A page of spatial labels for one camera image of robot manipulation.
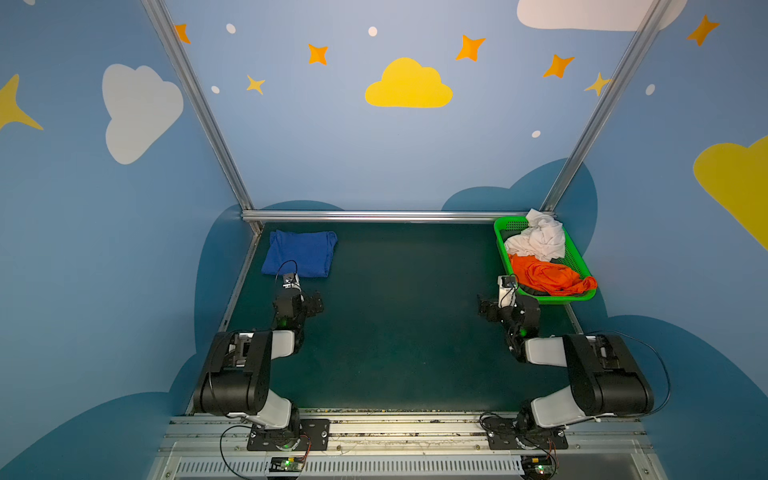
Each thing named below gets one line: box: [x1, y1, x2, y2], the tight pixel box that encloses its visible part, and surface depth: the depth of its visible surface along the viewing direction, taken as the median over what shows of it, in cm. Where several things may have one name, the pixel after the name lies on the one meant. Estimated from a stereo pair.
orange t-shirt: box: [509, 254, 598, 296], surface depth 97 cm
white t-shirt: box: [505, 208, 566, 262], surface depth 107 cm
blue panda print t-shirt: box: [261, 230, 338, 278], surface depth 111 cm
